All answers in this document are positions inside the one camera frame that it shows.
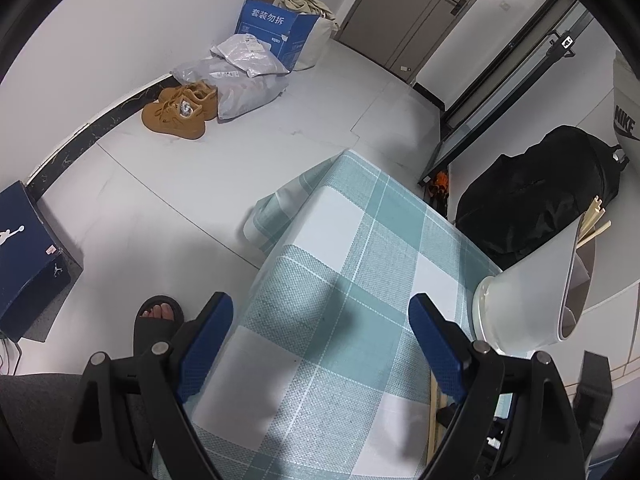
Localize black sandal with foot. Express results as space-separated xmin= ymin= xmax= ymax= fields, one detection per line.
xmin=134 ymin=296 xmax=184 ymax=356

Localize white divided utensil holder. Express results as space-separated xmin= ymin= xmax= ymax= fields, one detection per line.
xmin=471 ymin=219 xmax=596 ymax=358

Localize navy Jordan shoe box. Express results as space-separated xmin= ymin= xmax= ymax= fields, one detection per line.
xmin=0 ymin=181 xmax=82 ymax=342

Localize teal checked tablecloth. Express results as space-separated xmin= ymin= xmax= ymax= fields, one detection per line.
xmin=186 ymin=151 xmax=498 ymax=479

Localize black backpack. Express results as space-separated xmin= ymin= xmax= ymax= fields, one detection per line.
xmin=454 ymin=125 xmax=626 ymax=270

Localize orange black tool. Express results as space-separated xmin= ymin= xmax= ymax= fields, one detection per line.
xmin=424 ymin=169 xmax=449 ymax=208

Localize tan shoe front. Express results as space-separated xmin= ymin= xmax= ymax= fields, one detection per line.
xmin=141 ymin=98 xmax=205 ymax=140

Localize tan shoe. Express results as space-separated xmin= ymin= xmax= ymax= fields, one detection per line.
xmin=141 ymin=98 xmax=205 ymax=140
xmin=158 ymin=80 xmax=218 ymax=120

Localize white Nike bag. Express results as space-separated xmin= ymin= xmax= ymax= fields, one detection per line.
xmin=613 ymin=51 xmax=640 ymax=141

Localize tan shoe rear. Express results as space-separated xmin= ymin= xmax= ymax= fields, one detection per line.
xmin=158 ymin=80 xmax=218 ymax=120

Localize black framed glass door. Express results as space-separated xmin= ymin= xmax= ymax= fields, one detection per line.
xmin=418 ymin=0 xmax=593 ymax=188

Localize white plastic parcel bag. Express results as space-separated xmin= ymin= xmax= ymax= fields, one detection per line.
xmin=209 ymin=34 xmax=290 ymax=78

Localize blue cardboard box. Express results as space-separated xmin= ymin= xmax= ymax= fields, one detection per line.
xmin=235 ymin=0 xmax=316 ymax=70

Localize beige fabric bag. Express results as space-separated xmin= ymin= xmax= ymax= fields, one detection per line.
xmin=277 ymin=0 xmax=340 ymax=72

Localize grey door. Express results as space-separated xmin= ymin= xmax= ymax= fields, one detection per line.
xmin=337 ymin=0 xmax=475 ymax=82

